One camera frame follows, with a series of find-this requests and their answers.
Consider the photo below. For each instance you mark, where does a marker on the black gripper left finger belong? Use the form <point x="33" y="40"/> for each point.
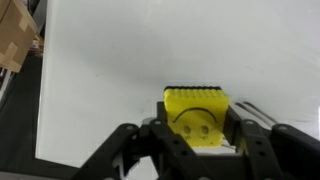
<point x="133" y="156"/>

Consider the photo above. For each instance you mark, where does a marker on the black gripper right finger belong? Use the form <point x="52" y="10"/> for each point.
<point x="286" y="153"/>

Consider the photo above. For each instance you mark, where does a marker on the yellow smiley duster block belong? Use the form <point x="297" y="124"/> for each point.
<point x="196" y="103"/>

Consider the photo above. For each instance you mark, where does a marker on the white whiteboard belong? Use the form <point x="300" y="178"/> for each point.
<point x="133" y="50"/>

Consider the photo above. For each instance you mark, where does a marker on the cardboard box with black print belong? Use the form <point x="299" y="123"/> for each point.
<point x="15" y="33"/>

